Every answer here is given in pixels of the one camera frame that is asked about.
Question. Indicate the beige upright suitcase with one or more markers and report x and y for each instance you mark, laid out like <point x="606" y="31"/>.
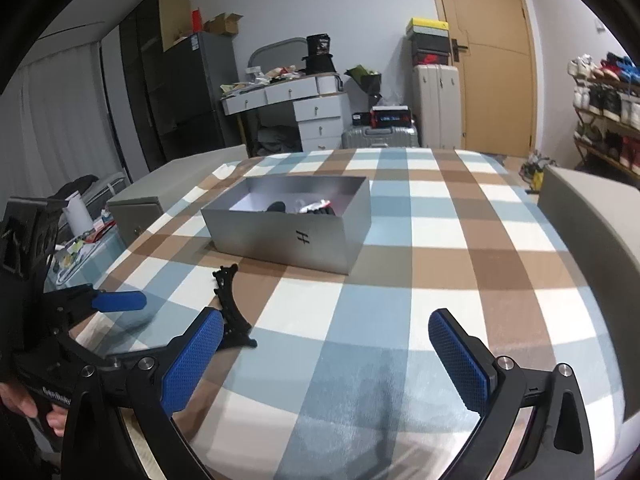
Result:
<point x="437" y="102"/>

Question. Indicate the cardboard boxes on fridge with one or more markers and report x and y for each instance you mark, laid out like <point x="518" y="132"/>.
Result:
<point x="178" y="19"/>

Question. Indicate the black red box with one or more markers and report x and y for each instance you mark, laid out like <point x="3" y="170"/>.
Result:
<point x="384" y="117"/>

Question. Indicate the yellow-lid shoebox stack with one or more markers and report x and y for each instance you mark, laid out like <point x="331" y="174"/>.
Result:
<point x="429" y="41"/>

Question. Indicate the white bottle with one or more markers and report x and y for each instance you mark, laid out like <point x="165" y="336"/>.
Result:
<point x="77" y="215"/>

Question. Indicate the black refrigerator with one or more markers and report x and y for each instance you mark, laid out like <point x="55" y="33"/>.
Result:
<point x="175" y="94"/>

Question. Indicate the silver cardboard box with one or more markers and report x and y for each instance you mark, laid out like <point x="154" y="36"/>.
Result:
<point x="259" y="218"/>

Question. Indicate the silver flat suitcase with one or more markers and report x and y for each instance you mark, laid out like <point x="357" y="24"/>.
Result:
<point x="390" y="137"/>

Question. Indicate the black hair claw clip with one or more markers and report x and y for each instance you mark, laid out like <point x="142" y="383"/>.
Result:
<point x="236" y="328"/>

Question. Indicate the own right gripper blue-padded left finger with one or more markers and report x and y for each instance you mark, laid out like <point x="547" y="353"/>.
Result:
<point x="154" y="385"/>

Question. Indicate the black flower bouquet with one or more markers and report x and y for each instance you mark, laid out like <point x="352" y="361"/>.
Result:
<point x="369" y="81"/>

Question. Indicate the white curtain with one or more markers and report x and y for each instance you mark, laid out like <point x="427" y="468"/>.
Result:
<point x="54" y="124"/>

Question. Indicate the black hat box stack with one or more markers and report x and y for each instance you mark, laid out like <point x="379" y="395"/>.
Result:
<point x="319" y="59"/>

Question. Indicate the shoe rack with sneakers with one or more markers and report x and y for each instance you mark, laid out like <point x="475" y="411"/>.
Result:
<point x="606" y="103"/>

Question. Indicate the wooden door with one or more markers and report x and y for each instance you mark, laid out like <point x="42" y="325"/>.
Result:
<point x="492" y="49"/>

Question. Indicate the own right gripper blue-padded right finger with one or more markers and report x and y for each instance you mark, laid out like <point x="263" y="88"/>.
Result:
<point x="556" y="443"/>

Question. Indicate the white drawer desk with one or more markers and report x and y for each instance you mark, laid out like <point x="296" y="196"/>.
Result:
<point x="310" y="112"/>

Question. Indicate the grey bed footboard left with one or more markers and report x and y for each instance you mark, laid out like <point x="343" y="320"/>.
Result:
<point x="141" y="203"/>

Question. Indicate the grey bed frame right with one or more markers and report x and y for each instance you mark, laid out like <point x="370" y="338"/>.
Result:
<point x="598" y="221"/>

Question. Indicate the person's left hand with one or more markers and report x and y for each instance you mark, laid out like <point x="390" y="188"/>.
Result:
<point x="17" y="399"/>

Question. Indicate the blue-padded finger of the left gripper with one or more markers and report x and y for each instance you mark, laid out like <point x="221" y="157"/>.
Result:
<point x="118" y="301"/>

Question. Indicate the large white red-rimmed badge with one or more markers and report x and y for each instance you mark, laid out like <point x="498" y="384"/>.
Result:
<point x="319" y="204"/>

